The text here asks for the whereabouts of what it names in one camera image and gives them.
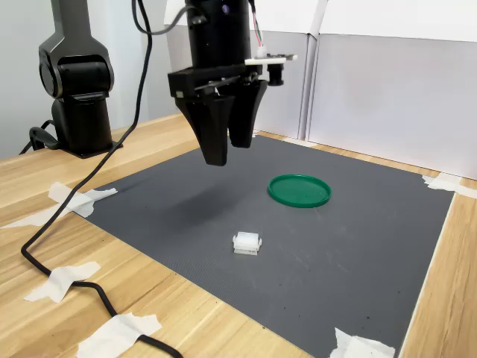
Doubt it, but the small white plastic terminal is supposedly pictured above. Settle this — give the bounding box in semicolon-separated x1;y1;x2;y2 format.
232;231;264;257

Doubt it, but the round green lid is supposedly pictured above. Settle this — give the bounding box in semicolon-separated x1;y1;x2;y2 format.
267;173;332;209

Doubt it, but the dark grey mat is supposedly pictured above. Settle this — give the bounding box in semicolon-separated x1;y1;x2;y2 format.
83;134;456;358

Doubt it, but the black base power cable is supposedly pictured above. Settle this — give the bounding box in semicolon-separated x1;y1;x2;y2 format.
18;119;61;156

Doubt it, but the black camera cable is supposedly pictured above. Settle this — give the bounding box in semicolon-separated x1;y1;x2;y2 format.
21;0;264;358

